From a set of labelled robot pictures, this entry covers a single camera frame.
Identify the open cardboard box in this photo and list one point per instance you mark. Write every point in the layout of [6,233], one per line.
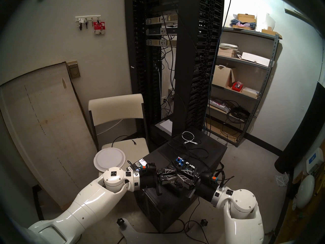
[221,77]

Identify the white round plate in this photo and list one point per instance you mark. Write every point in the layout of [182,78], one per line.
[109,159]

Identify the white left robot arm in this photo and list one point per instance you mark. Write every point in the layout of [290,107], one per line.
[88,202]

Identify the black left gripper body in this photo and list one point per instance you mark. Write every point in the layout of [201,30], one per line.
[148,181]

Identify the flat white box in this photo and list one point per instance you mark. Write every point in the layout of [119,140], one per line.
[255,59]

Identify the cream folding chair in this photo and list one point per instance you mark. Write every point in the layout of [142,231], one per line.
[114,106]

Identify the grey flat device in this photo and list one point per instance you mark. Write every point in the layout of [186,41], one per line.
[165,126]

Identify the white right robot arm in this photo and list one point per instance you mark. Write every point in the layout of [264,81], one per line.
[241,208]

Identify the blue black audio mixer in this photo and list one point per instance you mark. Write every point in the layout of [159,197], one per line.
[180,162]

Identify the black server rack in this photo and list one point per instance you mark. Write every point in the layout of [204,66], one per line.
[142,68]
[195,68]

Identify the flat beige box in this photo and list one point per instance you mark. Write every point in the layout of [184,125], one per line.
[250,92]

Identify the white paper bag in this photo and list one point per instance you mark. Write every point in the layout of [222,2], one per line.
[265,21]

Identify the beige leaning board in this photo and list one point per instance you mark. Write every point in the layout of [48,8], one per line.
[38,119]

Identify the low brown cardboard box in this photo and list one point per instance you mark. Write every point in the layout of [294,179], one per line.
[270,33]

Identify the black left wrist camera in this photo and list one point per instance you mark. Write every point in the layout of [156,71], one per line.
[149,167]

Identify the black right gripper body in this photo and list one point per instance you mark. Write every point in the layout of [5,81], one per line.
[205,188]

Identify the black computer tower case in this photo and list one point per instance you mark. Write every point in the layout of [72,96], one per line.
[162,213]

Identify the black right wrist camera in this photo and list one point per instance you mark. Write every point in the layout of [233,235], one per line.
[208,176]

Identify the white oval device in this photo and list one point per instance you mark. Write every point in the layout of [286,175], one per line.
[305,191]

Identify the white lattice finger part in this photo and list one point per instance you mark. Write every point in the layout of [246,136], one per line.
[282,180]

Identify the white key hook rail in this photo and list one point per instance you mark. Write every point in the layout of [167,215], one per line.
[86,18]

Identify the blue pink plastic bags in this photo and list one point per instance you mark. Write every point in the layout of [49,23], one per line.
[241,25]

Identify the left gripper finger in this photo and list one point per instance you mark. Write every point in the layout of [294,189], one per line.
[168,172]
[168,180]

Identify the small red box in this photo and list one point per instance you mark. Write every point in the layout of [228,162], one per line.
[237,86]

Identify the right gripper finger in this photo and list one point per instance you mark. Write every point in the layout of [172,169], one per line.
[189,172]
[187,182]

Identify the small beige box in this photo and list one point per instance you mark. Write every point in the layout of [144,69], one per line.
[227,52]

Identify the black round knob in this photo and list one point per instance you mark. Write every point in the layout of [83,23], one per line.
[204,222]
[120,222]

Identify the grey metal shelving unit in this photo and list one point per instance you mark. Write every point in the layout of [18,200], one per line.
[265,80]

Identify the pink white package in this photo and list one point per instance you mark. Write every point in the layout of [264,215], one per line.
[218,105]

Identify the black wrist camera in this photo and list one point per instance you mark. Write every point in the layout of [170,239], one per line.
[149,167]
[208,176]

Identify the beige wall switch plate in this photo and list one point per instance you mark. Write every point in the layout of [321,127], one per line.
[74,70]

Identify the white box blue label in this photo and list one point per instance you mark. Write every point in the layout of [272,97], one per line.
[314,161]

